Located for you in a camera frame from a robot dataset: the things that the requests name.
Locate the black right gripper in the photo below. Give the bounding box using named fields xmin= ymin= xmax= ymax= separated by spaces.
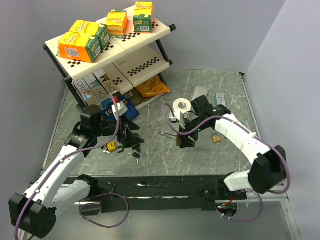
xmin=177 ymin=115 xmax=210 ymax=149

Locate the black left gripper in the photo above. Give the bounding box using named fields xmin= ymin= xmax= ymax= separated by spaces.
xmin=93 ymin=113 xmax=145 ymax=148

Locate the long shackle brass padlock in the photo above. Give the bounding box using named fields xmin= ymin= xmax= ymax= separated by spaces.
xmin=158 ymin=131 xmax=182 ymax=147

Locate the small brass padlock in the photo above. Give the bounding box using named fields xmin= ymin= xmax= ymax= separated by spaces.
xmin=212 ymin=132 xmax=222 ymax=143

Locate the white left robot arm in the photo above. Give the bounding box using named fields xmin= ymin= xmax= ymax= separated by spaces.
xmin=8 ymin=102 xmax=139 ymax=240

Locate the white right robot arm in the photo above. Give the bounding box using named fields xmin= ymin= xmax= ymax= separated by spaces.
xmin=170 ymin=95 xmax=287 ymax=199

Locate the black head key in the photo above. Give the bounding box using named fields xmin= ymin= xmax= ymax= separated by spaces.
xmin=128 ymin=147 xmax=141 ymax=165

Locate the yellow padlock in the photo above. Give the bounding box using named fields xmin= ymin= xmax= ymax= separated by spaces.
xmin=101 ymin=141 xmax=125 ymax=154

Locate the blue Doritos bag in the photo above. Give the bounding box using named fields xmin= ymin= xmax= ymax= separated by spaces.
xmin=100 ymin=96 xmax=140 ymax=122

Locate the white toilet paper roll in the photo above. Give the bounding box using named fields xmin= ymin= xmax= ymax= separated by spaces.
xmin=173 ymin=98 xmax=192 ymax=114

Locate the right RIO box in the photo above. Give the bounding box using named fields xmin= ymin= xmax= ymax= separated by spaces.
xmin=93 ymin=69 xmax=119 ymax=95

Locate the orange honey dijon bag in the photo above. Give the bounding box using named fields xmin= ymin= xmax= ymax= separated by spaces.
xmin=135 ymin=76 xmax=171 ymax=98

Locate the teal white RIO box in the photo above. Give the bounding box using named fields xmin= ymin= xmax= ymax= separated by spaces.
xmin=215 ymin=93 xmax=226 ymax=107

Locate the middle RIO box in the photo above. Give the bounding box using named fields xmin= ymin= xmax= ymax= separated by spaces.
xmin=83 ymin=73 xmax=110 ymax=103

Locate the beige two tier shelf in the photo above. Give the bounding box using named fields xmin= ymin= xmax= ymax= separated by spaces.
xmin=43 ymin=6 xmax=176 ymax=108

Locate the front orange sponge box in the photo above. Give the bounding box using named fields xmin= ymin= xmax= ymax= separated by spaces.
xmin=58 ymin=32 xmax=102 ymax=63

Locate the rear yellow sponge box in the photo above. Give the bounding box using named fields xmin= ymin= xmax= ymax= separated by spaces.
xmin=69 ymin=20 xmax=110 ymax=50

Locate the yellow orange sponge pack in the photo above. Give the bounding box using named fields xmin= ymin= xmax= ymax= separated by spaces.
xmin=106 ymin=9 xmax=128 ymax=37

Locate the green yellow sponge box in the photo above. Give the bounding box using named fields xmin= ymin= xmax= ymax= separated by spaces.
xmin=132 ymin=1 xmax=154 ymax=33

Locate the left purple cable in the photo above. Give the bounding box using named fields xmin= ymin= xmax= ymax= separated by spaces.
xmin=13 ymin=96 xmax=131 ymax=240

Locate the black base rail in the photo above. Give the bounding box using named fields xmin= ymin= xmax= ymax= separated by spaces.
xmin=62 ymin=174 xmax=276 ymax=214

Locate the aluminium frame rail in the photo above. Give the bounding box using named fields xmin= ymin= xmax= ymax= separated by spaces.
xmin=246 ymin=182 xmax=289 ymax=202

